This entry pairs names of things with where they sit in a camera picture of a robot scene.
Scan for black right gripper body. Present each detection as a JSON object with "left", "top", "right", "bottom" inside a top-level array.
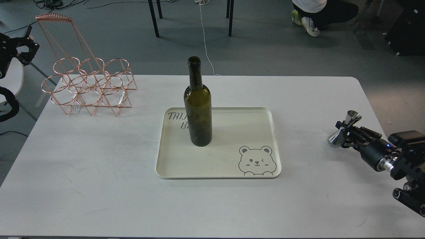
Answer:
[{"left": 357, "top": 133, "right": 398, "bottom": 172}]

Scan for crouching person in background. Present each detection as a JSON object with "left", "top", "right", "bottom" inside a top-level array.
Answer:
[{"left": 292, "top": 0, "right": 359, "bottom": 37}]

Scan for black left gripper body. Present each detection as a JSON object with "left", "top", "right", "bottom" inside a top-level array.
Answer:
[{"left": 0, "top": 33, "right": 20, "bottom": 79}]

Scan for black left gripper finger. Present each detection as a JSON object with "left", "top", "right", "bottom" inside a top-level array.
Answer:
[{"left": 15, "top": 26, "right": 40, "bottom": 66}]

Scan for rose gold wire bottle rack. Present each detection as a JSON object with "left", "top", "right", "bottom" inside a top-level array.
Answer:
[{"left": 36, "top": 13, "right": 138, "bottom": 116}]

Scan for black case in background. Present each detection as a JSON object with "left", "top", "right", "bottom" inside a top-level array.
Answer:
[{"left": 384, "top": 0, "right": 425, "bottom": 56}]

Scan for black table legs right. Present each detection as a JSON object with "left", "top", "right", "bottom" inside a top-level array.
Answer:
[{"left": 226, "top": 0, "right": 235, "bottom": 37}]

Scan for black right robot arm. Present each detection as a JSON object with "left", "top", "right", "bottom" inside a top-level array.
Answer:
[{"left": 329, "top": 121, "right": 424, "bottom": 216}]

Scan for black table legs left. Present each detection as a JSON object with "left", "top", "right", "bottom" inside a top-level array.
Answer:
[{"left": 148, "top": 0, "right": 163, "bottom": 38}]

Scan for silver steel jigger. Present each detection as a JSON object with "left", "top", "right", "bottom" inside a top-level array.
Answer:
[{"left": 328, "top": 110, "right": 362, "bottom": 147}]

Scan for cream bear serving tray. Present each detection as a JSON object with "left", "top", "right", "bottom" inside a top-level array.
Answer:
[{"left": 155, "top": 107, "right": 282, "bottom": 180}]

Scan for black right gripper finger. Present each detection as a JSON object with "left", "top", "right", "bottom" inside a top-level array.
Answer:
[
  {"left": 352, "top": 126, "right": 382, "bottom": 140},
  {"left": 342, "top": 125, "right": 360, "bottom": 149}
]

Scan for white cable on floor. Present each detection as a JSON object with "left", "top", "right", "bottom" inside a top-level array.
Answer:
[{"left": 194, "top": 0, "right": 222, "bottom": 76}]

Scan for black table legs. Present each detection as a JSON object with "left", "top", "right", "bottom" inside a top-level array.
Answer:
[
  {"left": 226, "top": 0, "right": 235, "bottom": 37},
  {"left": 148, "top": 0, "right": 163, "bottom": 38}
]

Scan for dark green wine bottle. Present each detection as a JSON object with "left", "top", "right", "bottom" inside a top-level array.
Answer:
[{"left": 183, "top": 56, "right": 212, "bottom": 147}]

